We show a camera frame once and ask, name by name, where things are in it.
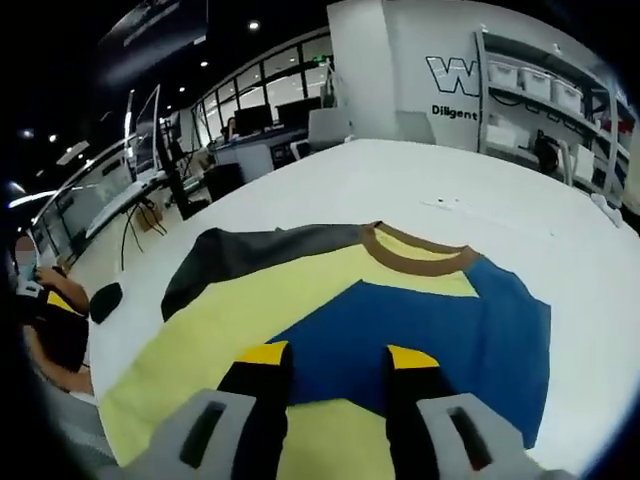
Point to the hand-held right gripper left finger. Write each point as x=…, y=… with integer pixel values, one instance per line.
x=225, y=430

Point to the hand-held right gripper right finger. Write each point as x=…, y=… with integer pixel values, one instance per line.
x=440, y=435

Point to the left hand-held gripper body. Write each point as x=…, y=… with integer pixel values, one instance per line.
x=30, y=290

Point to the yellow blue grey garment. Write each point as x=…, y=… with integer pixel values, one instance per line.
x=240, y=310

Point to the black oval device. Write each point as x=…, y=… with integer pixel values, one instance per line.
x=106, y=302

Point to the white side table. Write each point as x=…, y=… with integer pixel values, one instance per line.
x=125, y=200

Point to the cardboard box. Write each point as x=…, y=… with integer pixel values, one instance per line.
x=150, y=220

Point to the grey mesh office chair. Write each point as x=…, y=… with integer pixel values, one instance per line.
x=80, y=425

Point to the large standing display screen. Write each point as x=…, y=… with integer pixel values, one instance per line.
x=147, y=130

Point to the black cabinet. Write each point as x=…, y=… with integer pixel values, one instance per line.
x=225, y=181

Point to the grey office counter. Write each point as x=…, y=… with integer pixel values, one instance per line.
x=250, y=152

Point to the black computer monitor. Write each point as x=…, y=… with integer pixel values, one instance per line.
x=253, y=120
x=298, y=111

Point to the white crumpled cloth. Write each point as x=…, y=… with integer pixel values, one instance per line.
x=607, y=210

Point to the small white appliance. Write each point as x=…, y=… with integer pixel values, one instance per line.
x=300, y=150

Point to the dark hanging display screen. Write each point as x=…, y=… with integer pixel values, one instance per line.
x=150, y=30

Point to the black backpack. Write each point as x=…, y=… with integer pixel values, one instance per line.
x=547, y=152

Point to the ceiling spot lights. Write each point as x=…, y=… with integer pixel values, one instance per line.
x=254, y=24

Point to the metal storage shelf rack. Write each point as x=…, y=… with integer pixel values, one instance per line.
x=481, y=90

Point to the rows of white storage bins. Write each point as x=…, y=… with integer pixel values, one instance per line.
x=535, y=82

